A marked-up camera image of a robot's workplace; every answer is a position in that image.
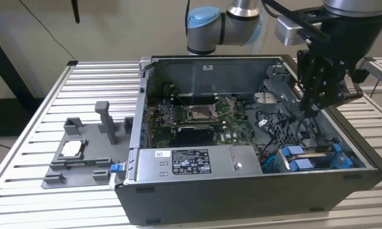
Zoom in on black open PC case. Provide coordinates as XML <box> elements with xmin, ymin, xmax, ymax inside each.
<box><xmin>109</xmin><ymin>54</ymin><xmax>382</xmax><ymax>226</ymax></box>

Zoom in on thick black disk wire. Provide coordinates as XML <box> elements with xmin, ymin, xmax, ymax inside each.
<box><xmin>267</xmin><ymin>109</ymin><xmax>327</xmax><ymax>152</ymax></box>

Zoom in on black RAM slot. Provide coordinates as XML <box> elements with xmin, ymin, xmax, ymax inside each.
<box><xmin>173</xmin><ymin>94</ymin><xmax>219</xmax><ymax>100</ymax></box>
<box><xmin>175</xmin><ymin>120</ymin><xmax>227</xmax><ymax>125</ymax></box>
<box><xmin>175</xmin><ymin>124</ymin><xmax>228</xmax><ymax>129</ymax></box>
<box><xmin>175</xmin><ymin>98</ymin><xmax>219</xmax><ymax>105</ymax></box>

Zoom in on thin black wall cable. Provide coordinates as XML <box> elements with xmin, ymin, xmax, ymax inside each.
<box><xmin>18</xmin><ymin>0</ymin><xmax>79</xmax><ymax>63</ymax></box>

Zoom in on grey parts rack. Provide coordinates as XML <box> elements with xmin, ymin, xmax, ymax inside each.
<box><xmin>41</xmin><ymin>101</ymin><xmax>135</xmax><ymax>190</ymax></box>

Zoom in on black wire with white label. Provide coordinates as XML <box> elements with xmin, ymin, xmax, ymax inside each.
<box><xmin>252</xmin><ymin>108</ymin><xmax>294</xmax><ymax>134</ymax></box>

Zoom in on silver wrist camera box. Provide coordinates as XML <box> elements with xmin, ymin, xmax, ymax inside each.
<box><xmin>275</xmin><ymin>16</ymin><xmax>306</xmax><ymax>46</ymax></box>

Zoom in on CPU socket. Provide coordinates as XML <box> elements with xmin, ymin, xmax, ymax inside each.
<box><xmin>184</xmin><ymin>104</ymin><xmax>219</xmax><ymax>122</ymax></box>

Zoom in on silver CPU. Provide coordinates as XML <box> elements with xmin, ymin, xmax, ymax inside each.
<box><xmin>61</xmin><ymin>140</ymin><xmax>83</xmax><ymax>157</ymax></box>

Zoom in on black stand with base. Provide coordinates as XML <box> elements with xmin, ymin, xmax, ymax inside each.
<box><xmin>0</xmin><ymin>26</ymin><xmax>46</xmax><ymax>138</ymax></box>

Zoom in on blue disk carrier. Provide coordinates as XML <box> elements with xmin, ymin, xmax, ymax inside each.
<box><xmin>287</xmin><ymin>157</ymin><xmax>355</xmax><ymax>171</ymax></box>

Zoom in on braided power cable bundle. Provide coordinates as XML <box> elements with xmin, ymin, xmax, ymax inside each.
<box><xmin>256</xmin><ymin>144</ymin><xmax>270</xmax><ymax>164</ymax></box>

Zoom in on green motherboard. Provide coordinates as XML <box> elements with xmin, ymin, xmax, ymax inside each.
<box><xmin>145</xmin><ymin>95</ymin><xmax>259</xmax><ymax>148</ymax></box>

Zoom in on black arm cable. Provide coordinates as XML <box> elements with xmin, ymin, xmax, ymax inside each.
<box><xmin>183</xmin><ymin>0</ymin><xmax>193</xmax><ymax>27</ymax></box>

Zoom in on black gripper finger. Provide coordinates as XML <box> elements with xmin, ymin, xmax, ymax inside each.
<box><xmin>316</xmin><ymin>73</ymin><xmax>365</xmax><ymax>111</ymax></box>
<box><xmin>298</xmin><ymin>49</ymin><xmax>326</xmax><ymax>117</ymax></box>

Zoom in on grey plastic drive cage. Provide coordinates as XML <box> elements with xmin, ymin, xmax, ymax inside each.
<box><xmin>252</xmin><ymin>63</ymin><xmax>306</xmax><ymax>112</ymax></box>

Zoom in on black hanging strap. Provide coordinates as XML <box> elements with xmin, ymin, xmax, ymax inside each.
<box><xmin>69</xmin><ymin>0</ymin><xmax>81</xmax><ymax>24</ymax></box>

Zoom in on silver power supply unit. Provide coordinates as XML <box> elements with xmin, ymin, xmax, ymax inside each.
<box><xmin>135</xmin><ymin>145</ymin><xmax>263</xmax><ymax>182</ymax></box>

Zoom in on blue data cable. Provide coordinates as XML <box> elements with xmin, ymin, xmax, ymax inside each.
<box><xmin>262</xmin><ymin>154</ymin><xmax>276</xmax><ymax>174</ymax></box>

